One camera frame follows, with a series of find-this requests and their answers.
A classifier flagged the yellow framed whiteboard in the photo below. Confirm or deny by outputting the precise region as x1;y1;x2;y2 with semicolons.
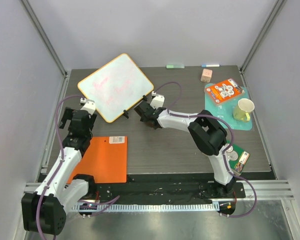
77;53;154;123

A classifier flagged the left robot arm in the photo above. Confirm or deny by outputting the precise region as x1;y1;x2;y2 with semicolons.
21;102;97;236

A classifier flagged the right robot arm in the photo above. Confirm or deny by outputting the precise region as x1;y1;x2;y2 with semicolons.
134;100;236;198

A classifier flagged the orange plastic board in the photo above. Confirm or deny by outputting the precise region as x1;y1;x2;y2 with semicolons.
67;136;128;184

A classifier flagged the green marker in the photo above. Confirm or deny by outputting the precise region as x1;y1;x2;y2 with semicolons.
165;64;185;69

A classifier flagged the pink cube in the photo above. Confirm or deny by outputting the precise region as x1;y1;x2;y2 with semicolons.
200;68;213;83

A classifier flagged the blue white marker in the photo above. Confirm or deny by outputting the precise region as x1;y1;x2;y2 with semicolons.
201;64;220;68

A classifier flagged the orange toy box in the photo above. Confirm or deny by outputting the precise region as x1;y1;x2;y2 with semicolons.
204;78;245;105

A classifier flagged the teal silicone mat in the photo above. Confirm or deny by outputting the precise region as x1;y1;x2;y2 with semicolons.
204;86;253;131

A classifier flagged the yellow-green paper cup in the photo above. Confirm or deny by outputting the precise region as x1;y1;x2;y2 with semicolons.
232;98;255;123

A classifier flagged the green packaged book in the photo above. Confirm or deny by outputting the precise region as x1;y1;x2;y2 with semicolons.
226;144;251;176

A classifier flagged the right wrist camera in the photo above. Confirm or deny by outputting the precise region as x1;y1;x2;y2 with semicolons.
150;91;165;109

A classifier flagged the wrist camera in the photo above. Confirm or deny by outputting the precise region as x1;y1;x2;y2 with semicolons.
80;97;96;115
150;91;165;109

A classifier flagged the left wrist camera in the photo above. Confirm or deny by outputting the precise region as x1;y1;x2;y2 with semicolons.
80;97;96;115

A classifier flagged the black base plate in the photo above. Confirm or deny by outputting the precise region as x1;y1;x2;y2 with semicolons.
37;173;246;201

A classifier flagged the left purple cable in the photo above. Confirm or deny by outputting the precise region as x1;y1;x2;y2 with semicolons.
36;94;121;238

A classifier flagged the white slotted cable duct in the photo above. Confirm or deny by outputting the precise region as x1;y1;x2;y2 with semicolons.
72;203;220;213

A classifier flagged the aluminium frame rail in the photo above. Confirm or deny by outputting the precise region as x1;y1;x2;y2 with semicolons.
242;180;295;201

